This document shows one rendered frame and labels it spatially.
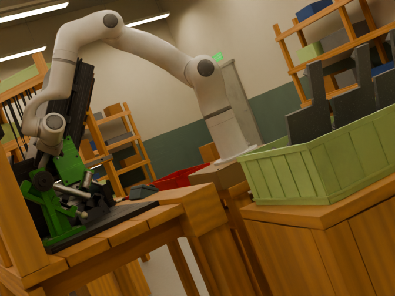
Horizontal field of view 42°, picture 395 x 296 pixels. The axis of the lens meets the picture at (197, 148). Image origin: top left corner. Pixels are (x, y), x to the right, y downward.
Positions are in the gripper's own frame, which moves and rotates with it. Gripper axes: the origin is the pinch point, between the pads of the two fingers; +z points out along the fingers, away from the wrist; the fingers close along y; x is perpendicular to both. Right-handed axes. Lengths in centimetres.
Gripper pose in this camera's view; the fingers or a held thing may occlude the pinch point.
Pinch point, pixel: (47, 153)
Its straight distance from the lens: 224.5
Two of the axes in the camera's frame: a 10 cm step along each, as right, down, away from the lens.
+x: -2.6, 8.4, -4.7
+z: -3.3, 3.8, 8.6
